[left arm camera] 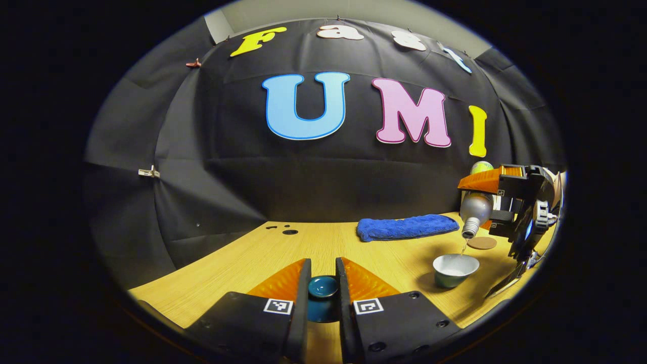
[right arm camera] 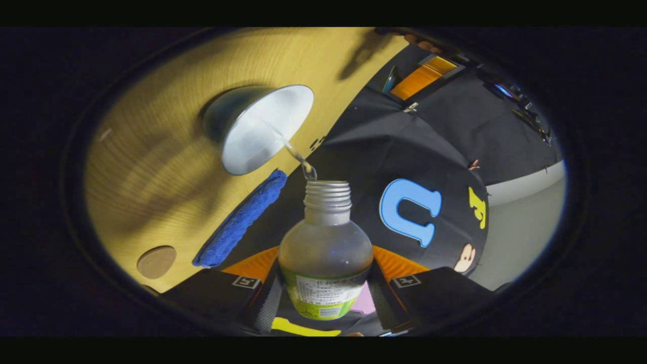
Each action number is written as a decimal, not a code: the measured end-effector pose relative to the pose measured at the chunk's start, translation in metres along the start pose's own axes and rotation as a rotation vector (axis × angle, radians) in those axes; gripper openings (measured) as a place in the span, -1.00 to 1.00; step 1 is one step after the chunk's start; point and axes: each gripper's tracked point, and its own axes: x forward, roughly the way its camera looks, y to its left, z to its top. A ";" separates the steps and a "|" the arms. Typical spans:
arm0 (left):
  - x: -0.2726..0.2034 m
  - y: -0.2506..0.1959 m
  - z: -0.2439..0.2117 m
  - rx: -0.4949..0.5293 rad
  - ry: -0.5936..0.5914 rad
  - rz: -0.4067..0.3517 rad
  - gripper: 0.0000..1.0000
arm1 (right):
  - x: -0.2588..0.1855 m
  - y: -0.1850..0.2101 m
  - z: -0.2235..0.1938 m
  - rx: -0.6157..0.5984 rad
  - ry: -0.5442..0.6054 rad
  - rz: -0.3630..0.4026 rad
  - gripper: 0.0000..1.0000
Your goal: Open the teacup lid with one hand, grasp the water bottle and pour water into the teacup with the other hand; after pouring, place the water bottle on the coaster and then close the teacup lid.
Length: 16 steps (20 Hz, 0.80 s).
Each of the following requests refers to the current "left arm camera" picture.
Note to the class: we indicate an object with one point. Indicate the black backdrop cloth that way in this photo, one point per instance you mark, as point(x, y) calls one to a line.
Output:
point(242, 177)

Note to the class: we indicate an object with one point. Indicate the silver green water bottle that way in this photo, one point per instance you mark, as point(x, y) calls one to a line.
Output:
point(475, 210)

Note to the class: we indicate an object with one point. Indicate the metal clip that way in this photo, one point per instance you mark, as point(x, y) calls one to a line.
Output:
point(149, 172)

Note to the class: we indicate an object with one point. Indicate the teal teacup lid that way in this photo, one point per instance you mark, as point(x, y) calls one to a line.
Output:
point(323, 290)

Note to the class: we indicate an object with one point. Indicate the blue towel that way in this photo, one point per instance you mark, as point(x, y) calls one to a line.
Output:
point(404, 227)

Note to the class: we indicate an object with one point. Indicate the red clip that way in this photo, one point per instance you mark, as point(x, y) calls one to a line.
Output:
point(193, 63)

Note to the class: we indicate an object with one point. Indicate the teal teacup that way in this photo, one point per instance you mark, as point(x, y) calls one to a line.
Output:
point(450, 275)

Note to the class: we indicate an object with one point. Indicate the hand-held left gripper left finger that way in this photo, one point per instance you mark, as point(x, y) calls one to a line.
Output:
point(302, 313)

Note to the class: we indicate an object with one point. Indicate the round cork coaster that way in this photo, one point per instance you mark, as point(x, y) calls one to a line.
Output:
point(481, 243)

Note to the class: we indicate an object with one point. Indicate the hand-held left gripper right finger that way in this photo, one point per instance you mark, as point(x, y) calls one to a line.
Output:
point(344, 313)

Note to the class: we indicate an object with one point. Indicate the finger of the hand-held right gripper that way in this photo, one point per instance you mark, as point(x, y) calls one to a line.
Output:
point(488, 181)
point(503, 218)

